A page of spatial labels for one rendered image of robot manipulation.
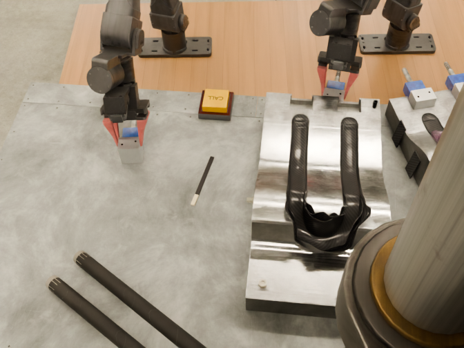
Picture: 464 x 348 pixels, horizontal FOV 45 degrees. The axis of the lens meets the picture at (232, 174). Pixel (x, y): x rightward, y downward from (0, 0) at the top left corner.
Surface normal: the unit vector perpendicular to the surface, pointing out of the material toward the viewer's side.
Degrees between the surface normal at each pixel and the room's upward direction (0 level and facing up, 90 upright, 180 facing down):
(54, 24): 0
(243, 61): 0
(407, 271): 90
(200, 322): 0
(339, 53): 61
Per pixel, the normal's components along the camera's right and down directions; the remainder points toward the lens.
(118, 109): 0.00, 0.44
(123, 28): -0.21, 0.08
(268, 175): 0.03, -0.88
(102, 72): -0.26, 0.42
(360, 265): -0.03, -0.58
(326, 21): -0.74, 0.23
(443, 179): -0.95, 0.27
